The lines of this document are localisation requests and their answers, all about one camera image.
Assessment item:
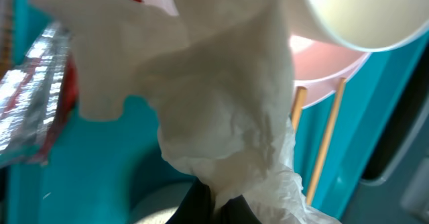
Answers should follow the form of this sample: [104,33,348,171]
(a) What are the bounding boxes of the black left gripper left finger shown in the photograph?
[166,179,214,224]

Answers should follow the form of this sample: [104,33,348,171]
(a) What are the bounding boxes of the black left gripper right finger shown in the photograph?
[219,195,261,224]

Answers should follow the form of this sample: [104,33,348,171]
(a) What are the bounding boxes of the white napkin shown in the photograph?
[28,0,343,224]

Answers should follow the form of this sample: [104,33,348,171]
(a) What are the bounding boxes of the red foil wrapper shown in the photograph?
[1,0,146,166]

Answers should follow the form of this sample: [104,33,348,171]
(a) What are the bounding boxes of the grey bowl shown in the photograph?
[127,181,192,224]

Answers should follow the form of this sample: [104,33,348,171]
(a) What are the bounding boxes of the left wooden chopstick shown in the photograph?
[291,86,307,131]

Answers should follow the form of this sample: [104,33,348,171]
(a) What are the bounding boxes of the wooden chopstick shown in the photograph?
[291,86,307,131]
[306,78,347,206]

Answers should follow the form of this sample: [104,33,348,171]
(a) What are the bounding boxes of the grey dish rack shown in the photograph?
[341,52,428,224]

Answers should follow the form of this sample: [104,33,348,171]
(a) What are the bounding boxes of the right wooden chopstick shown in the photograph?
[306,78,347,206]

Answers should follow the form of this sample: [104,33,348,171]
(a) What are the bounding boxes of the large pink plate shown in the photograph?
[143,0,370,107]

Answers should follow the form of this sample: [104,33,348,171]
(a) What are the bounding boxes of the cream cup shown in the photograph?
[286,0,428,52]

